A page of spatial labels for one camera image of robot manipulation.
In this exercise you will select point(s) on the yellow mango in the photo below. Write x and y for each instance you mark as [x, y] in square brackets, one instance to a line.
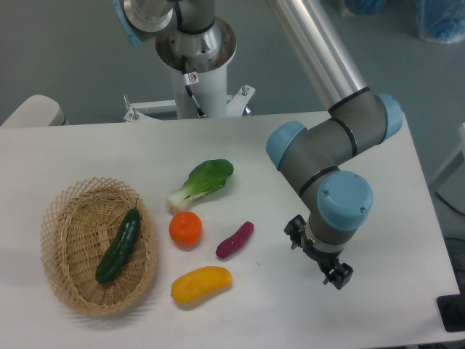
[200, 283]

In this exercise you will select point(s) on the orange tangerine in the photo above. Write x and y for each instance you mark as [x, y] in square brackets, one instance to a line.
[185, 229]

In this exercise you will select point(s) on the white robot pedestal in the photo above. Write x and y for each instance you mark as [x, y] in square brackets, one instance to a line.
[197, 66]

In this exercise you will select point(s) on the white chair back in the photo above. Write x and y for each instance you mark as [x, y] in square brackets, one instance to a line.
[36, 111]

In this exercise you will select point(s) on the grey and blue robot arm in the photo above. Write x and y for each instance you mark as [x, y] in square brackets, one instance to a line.
[309, 159]

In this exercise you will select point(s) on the purple sweet potato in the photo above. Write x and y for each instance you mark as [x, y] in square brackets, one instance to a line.
[235, 242]

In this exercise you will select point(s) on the woven wicker basket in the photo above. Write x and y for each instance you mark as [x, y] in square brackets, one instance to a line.
[77, 229]

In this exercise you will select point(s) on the dark green cucumber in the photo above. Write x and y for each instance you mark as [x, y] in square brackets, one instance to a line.
[118, 253]

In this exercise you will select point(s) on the black device at table edge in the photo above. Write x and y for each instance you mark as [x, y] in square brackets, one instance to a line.
[451, 308]

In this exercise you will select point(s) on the blue plastic bag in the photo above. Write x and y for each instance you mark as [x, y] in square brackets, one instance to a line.
[440, 21]

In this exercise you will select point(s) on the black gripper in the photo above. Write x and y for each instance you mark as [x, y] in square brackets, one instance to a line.
[325, 254]

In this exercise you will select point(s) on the green bok choy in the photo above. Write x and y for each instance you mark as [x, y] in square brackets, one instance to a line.
[204, 179]

